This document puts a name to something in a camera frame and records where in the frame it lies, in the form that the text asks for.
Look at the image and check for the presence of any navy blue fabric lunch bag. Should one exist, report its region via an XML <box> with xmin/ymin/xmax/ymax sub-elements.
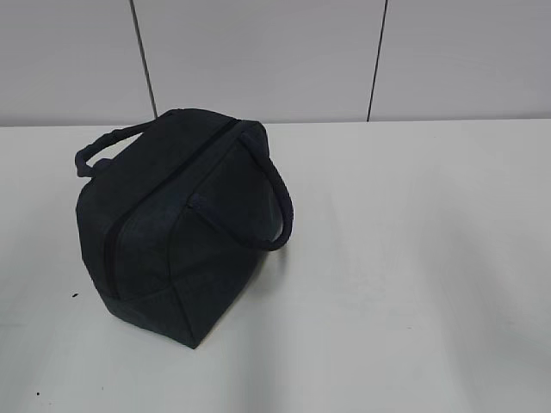
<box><xmin>75</xmin><ymin>108</ymin><xmax>294</xmax><ymax>348</ymax></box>

